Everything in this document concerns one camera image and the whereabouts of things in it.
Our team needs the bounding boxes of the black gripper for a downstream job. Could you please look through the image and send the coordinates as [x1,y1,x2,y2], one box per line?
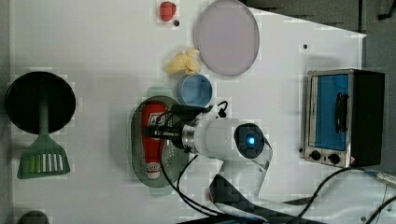
[143,105,212,149]

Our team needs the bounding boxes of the green slotted spatula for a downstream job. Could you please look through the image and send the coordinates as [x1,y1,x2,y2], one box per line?
[17,91,70,179]

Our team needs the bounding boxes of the black cup at edge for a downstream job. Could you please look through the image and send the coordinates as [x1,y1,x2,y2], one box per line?
[17,211,50,224]

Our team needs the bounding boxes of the black cable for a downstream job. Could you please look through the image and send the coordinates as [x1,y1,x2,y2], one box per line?
[159,154,225,217]

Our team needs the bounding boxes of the red ketchup bottle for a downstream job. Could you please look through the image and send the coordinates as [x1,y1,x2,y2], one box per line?
[141,102,166,179]

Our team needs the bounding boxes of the round grey plate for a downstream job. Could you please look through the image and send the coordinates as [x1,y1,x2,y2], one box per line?
[195,0,260,76]

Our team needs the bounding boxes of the yellow plush chicken toy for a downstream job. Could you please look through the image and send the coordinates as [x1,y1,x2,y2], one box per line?
[165,49,201,75]

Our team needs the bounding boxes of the silver toaster oven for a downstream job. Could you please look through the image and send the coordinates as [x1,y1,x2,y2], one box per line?
[304,69,385,168]

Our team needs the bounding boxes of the blue cup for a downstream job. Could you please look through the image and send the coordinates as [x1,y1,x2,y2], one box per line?
[177,74,213,106]

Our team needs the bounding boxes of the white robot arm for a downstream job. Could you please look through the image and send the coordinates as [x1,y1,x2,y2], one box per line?
[142,105,324,224]

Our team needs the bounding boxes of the red toy strawberry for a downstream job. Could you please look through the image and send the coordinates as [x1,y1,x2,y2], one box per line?
[160,1,177,21]

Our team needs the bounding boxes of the green oval strainer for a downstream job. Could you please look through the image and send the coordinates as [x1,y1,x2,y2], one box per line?
[129,87,189,197]

